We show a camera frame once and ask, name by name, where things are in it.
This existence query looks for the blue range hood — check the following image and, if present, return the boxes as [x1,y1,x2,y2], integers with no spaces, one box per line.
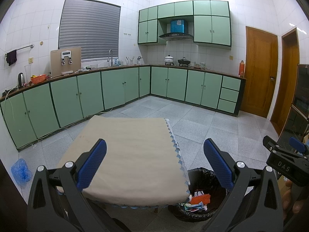
[159,19,194,41]

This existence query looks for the grey window blind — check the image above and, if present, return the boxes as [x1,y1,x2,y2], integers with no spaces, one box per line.
[58,0,121,60]

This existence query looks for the black wok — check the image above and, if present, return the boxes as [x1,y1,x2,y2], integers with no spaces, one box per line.
[177,57,191,67]

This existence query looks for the chrome sink faucet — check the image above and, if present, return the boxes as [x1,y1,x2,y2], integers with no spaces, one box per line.
[107,49,114,67]

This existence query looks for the steel electric kettle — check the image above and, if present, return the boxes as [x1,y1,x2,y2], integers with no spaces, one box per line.
[18,72,26,88]

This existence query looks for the blue red snack wrapper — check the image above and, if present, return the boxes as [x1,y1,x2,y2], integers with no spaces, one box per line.
[184,191,207,212]

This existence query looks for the blue plastic bag on floor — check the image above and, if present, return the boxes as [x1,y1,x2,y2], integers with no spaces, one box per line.
[11,159,32,186]

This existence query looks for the right hand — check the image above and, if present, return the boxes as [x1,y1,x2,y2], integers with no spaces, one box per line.
[282,180,305,218]

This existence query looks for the brown water dispenser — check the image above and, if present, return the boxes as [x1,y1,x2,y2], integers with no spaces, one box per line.
[50,47,81,77]

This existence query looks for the dark glass cabinet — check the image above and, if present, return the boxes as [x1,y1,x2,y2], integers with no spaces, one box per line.
[278,64,309,151]

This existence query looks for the black lined trash bin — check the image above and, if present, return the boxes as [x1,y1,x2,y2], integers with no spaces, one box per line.
[168,168,228,223]

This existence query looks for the beige tablecloth with blue trim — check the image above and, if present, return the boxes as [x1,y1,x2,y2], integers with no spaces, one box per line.
[58,115,190,207]

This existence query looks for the white cooking pot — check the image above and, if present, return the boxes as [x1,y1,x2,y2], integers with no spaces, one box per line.
[164,55,174,66]

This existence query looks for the wooden door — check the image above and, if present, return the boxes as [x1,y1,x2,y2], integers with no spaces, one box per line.
[270,28,300,135]
[240,26,278,118]

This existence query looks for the dark towel on rail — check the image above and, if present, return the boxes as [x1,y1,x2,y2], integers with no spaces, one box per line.
[6,49,17,66]

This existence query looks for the orange plastic basket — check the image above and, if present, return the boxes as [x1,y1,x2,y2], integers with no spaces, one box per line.
[30,74,47,84]

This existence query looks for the chrome towel rail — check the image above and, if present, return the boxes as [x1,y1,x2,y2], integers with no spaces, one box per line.
[5,44,35,57]

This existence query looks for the green upper wall cabinets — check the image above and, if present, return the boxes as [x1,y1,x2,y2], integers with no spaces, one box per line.
[138,0,232,49]

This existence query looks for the orange thermos flask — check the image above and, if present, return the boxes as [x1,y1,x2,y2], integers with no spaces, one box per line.
[238,60,245,78]

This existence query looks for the orange foam net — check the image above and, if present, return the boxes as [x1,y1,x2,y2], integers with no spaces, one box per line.
[190,194,211,205]

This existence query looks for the clear measuring jug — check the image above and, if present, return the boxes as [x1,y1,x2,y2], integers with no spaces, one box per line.
[24,64,32,83]

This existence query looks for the green lower kitchen cabinets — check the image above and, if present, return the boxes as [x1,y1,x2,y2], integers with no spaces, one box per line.
[1,65,246,149]

